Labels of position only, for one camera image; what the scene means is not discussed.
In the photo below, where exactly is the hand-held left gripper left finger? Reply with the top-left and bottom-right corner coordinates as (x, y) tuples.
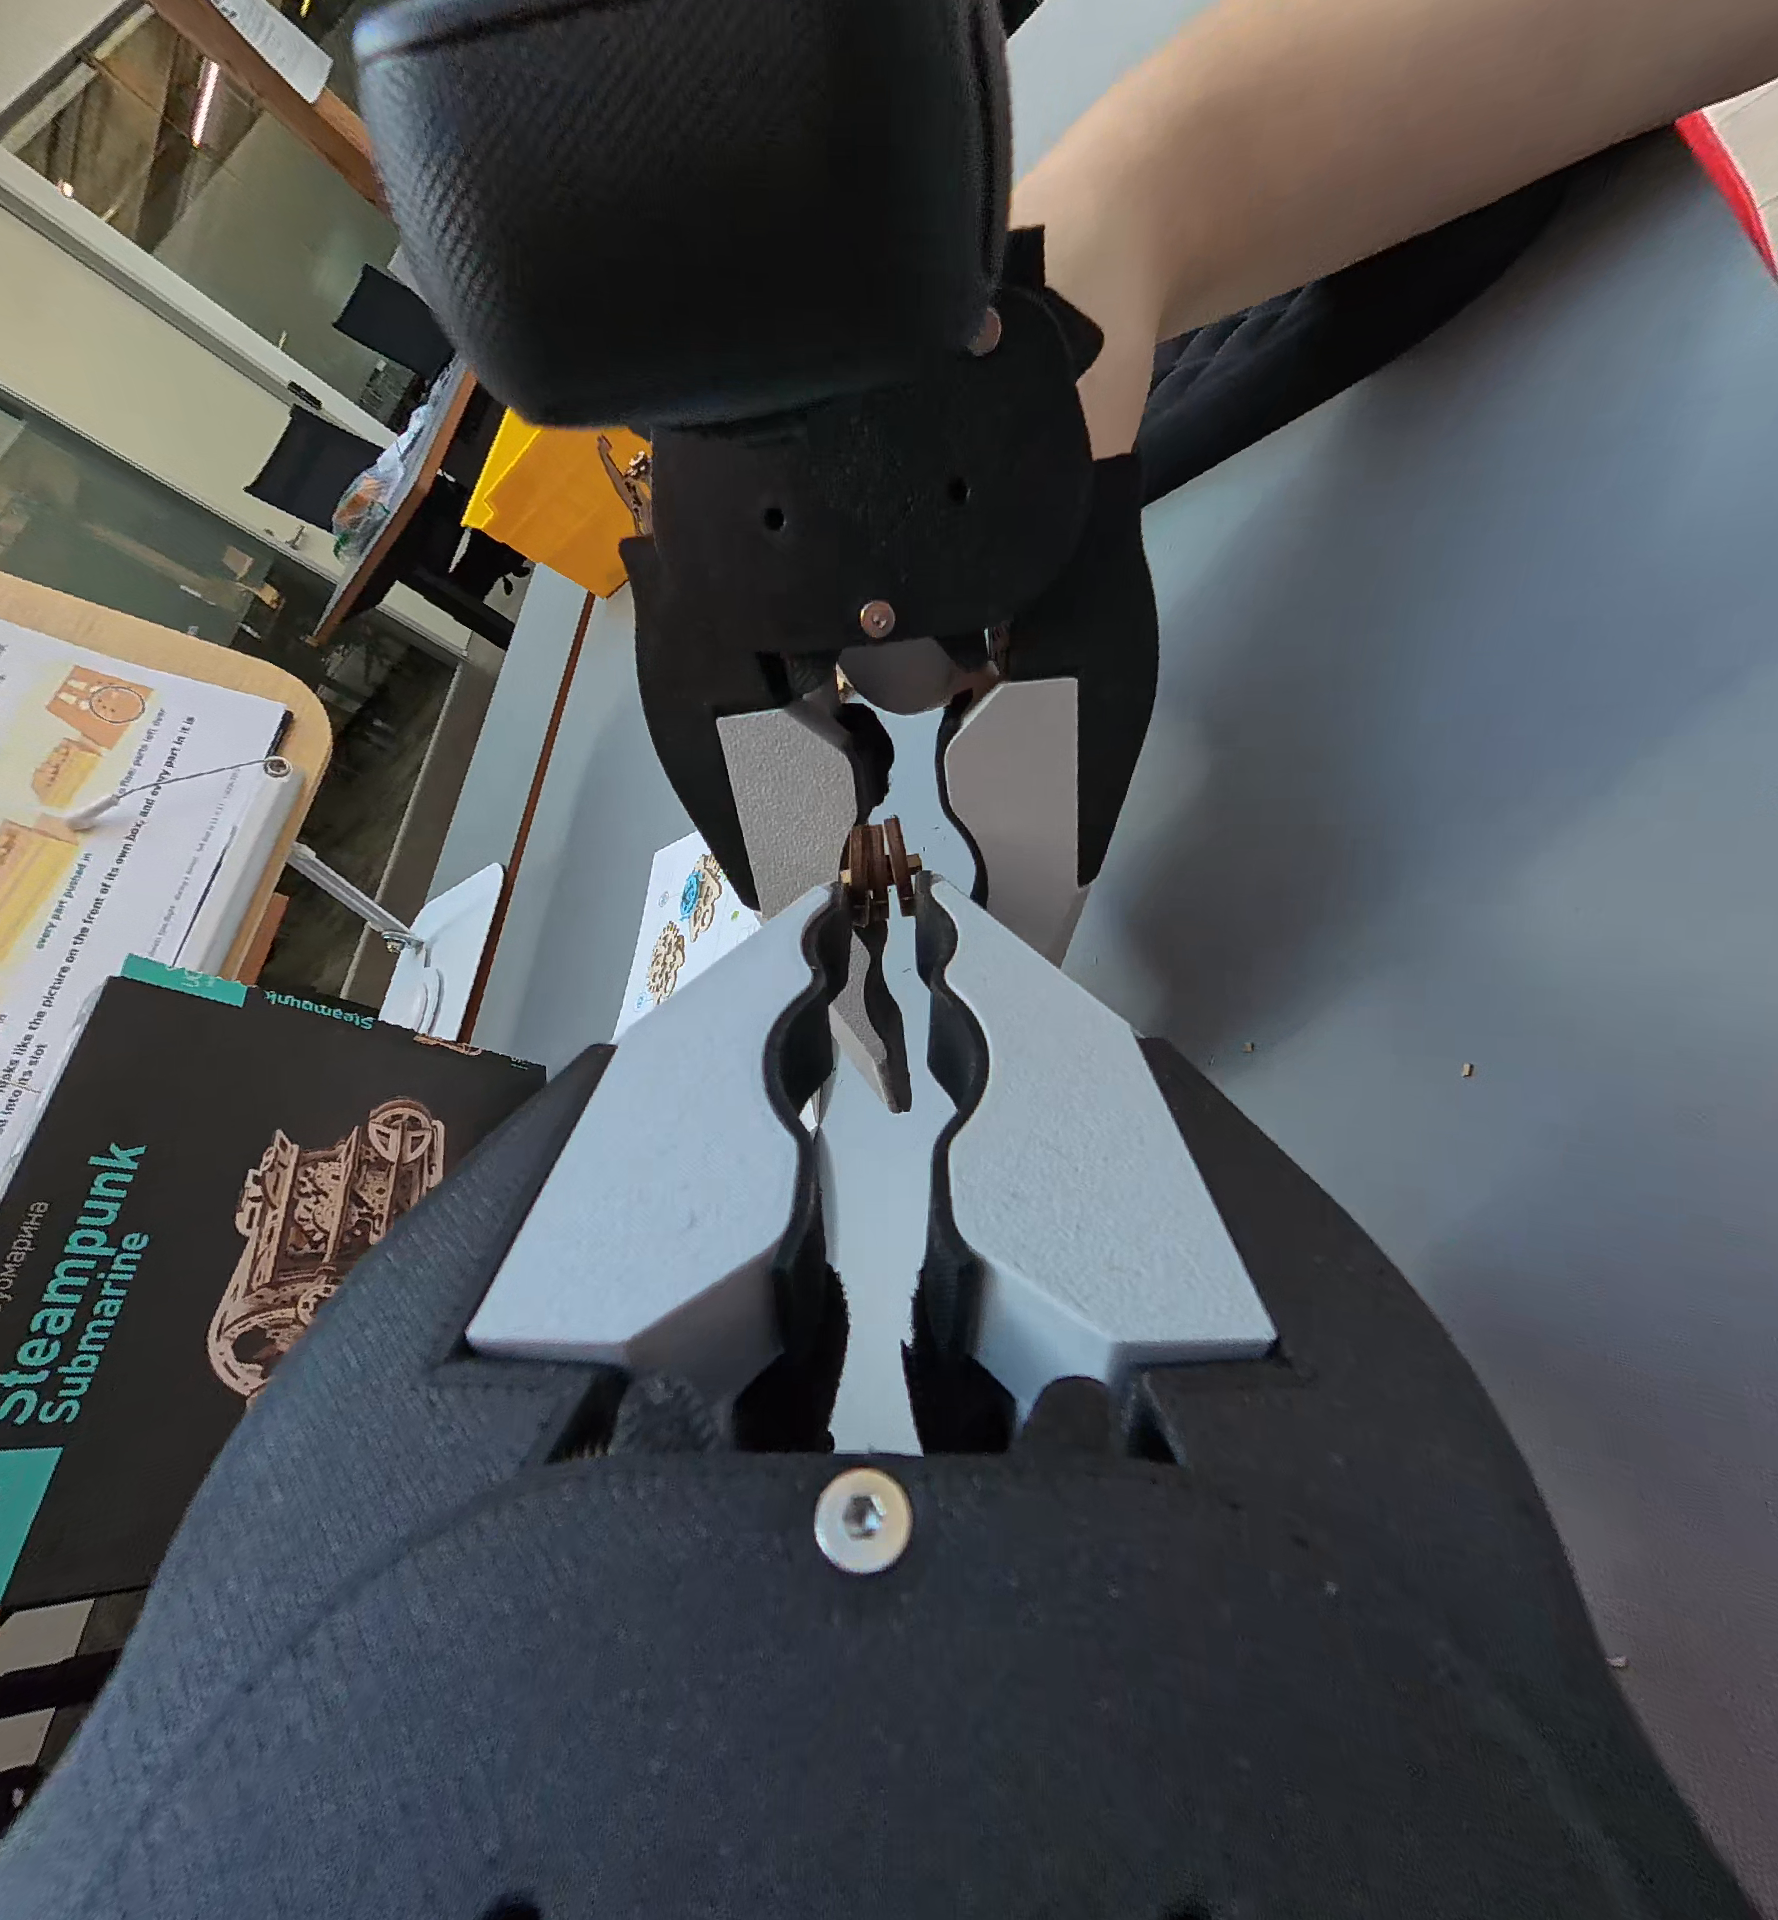
(465, 882), (847, 1454)

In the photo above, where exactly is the black model kit box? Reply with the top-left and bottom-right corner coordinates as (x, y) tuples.
(0, 975), (549, 1618)

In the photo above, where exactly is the white stand base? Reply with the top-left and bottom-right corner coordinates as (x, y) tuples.
(377, 860), (508, 1035)

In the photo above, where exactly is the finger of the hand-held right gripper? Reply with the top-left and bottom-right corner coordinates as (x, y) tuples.
(715, 700), (917, 1114)
(937, 678), (1090, 973)

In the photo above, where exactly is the red cloth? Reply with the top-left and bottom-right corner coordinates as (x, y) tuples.
(1675, 103), (1778, 287)

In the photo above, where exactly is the dark wooden disc assembly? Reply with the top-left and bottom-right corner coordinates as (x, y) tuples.
(838, 815), (921, 930)

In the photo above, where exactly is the black chair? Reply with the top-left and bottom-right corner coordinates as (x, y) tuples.
(332, 266), (442, 362)
(244, 404), (380, 527)

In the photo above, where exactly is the illustrated instruction booklet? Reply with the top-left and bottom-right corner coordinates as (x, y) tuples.
(612, 840), (771, 1044)

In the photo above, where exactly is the person's right forearm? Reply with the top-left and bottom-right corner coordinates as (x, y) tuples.
(1008, 0), (1751, 428)

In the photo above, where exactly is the light wooden board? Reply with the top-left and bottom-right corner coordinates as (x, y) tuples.
(0, 556), (334, 1276)

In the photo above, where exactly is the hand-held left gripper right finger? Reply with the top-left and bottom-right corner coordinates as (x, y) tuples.
(907, 879), (1280, 1458)

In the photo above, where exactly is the yellow storage bin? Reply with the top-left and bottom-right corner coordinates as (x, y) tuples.
(460, 404), (657, 593)

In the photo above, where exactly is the black mesh wrist rest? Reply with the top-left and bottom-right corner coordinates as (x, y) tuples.
(1127, 164), (1579, 502)

